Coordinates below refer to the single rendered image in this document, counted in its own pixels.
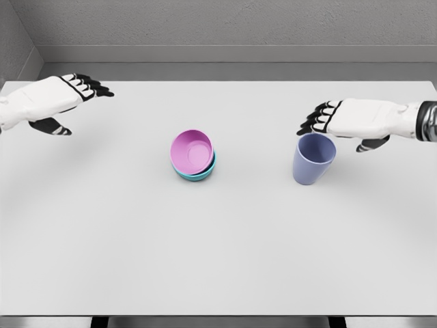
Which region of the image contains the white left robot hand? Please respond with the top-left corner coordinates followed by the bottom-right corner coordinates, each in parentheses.
top-left (15, 72), bottom-right (115, 137)

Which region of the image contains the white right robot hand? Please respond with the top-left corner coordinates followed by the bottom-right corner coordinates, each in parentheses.
top-left (295, 98), bottom-right (401, 153)

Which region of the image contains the lavender blue cup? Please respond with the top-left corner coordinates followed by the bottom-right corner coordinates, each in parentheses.
top-left (292, 133), bottom-right (337, 187)

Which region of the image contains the pink bowl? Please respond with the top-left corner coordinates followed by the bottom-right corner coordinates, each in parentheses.
top-left (170, 129), bottom-right (215, 172)

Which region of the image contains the teal bowl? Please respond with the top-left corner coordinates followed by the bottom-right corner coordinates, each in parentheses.
top-left (171, 149), bottom-right (218, 183)

